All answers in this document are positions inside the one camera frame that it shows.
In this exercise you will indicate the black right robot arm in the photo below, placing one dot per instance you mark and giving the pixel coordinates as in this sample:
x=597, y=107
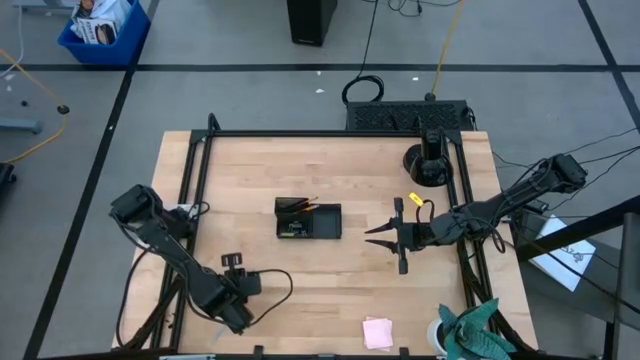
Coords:
x=500, y=205

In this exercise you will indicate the pink sticky note pad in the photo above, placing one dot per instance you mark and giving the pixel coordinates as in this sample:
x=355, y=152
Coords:
x=377, y=334

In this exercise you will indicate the grey furniture foot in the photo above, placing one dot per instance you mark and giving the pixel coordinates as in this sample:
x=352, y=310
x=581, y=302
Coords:
x=20, y=126

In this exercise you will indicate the black perforated metal box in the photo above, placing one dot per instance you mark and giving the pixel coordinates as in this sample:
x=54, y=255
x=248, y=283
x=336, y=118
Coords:
x=400, y=116

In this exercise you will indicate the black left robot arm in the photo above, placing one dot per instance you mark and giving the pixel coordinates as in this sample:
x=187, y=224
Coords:
x=170, y=250

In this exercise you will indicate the white cup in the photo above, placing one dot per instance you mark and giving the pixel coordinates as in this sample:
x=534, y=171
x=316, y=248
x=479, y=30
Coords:
x=434, y=337

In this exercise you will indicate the blue plastic bin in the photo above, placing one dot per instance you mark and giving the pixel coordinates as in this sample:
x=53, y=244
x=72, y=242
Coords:
x=120, y=47

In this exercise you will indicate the black power adapter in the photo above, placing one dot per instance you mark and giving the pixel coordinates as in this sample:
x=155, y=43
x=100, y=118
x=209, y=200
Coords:
x=537, y=206

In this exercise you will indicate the black metal beam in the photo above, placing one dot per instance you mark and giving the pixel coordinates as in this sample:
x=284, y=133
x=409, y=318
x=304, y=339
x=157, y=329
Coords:
x=575, y=232

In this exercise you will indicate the white paper sheet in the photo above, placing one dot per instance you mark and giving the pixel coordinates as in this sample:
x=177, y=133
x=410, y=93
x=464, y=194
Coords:
x=565, y=255

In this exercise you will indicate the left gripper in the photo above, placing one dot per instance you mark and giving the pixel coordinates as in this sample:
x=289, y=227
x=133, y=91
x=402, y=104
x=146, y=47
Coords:
x=245, y=284

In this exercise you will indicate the teal cloth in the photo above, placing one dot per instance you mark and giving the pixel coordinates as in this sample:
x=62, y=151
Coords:
x=475, y=335

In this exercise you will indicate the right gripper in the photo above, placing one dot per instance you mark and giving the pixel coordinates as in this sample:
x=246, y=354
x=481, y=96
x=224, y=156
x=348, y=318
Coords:
x=415, y=235

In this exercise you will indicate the black aluminium table frame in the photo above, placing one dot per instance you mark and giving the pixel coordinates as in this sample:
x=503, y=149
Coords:
x=300, y=133

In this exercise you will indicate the magazines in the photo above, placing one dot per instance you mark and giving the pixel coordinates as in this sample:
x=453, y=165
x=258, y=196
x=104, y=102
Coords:
x=97, y=22

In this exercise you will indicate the black computer tower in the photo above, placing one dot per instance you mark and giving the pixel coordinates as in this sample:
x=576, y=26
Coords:
x=310, y=20

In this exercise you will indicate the black mesh desk organizer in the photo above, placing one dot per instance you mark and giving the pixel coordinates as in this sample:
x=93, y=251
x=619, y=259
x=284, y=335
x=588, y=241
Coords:
x=325, y=222

